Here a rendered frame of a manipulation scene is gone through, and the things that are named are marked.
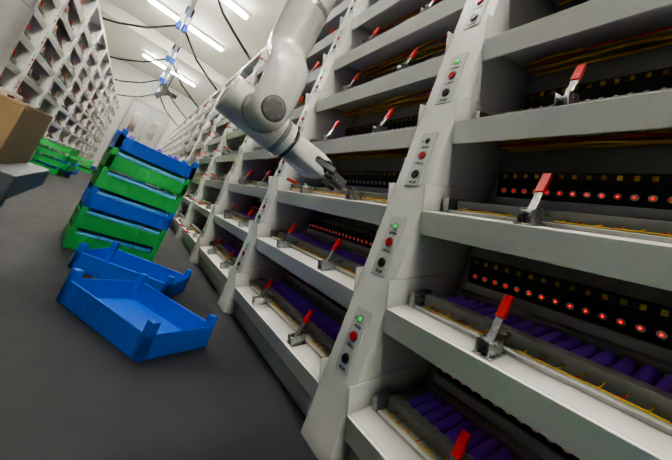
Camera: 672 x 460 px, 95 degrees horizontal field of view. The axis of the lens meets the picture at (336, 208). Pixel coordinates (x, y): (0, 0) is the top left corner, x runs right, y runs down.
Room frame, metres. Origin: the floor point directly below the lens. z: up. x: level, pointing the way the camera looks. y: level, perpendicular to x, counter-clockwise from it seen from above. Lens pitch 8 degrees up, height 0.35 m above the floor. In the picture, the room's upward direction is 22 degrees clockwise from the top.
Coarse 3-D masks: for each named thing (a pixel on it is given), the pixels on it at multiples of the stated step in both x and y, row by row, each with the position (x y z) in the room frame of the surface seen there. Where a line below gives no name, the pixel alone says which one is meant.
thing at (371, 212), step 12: (300, 180) 1.20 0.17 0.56; (312, 180) 1.22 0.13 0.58; (288, 192) 1.07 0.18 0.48; (384, 192) 0.93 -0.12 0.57; (300, 204) 1.00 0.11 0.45; (312, 204) 0.93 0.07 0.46; (324, 204) 0.87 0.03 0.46; (336, 204) 0.82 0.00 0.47; (348, 204) 0.77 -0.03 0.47; (360, 204) 0.73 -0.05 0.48; (372, 204) 0.69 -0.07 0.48; (384, 204) 0.70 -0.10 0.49; (348, 216) 0.77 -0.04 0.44; (360, 216) 0.73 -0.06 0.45; (372, 216) 0.70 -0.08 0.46
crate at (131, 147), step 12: (120, 132) 1.30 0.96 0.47; (120, 144) 1.16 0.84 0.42; (132, 144) 1.19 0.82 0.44; (132, 156) 1.35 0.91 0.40; (144, 156) 1.22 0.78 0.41; (156, 156) 1.25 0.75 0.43; (168, 156) 1.27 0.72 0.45; (168, 168) 1.28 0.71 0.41; (180, 168) 1.31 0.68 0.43; (192, 168) 1.34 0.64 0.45
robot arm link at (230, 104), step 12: (240, 84) 0.56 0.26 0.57; (228, 96) 0.56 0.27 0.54; (240, 96) 0.56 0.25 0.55; (216, 108) 0.58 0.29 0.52; (228, 108) 0.57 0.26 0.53; (240, 108) 0.57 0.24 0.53; (240, 120) 0.59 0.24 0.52; (288, 120) 0.63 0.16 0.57; (252, 132) 0.61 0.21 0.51; (276, 132) 0.62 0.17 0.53; (264, 144) 0.64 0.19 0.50
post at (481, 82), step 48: (528, 0) 0.63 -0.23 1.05; (480, 48) 0.57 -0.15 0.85; (432, 96) 0.64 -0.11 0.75; (480, 96) 0.60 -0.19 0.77; (480, 144) 0.63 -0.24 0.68; (432, 240) 0.61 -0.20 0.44; (384, 288) 0.59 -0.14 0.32; (384, 336) 0.59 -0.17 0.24; (336, 384) 0.61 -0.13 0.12; (336, 432) 0.58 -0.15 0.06
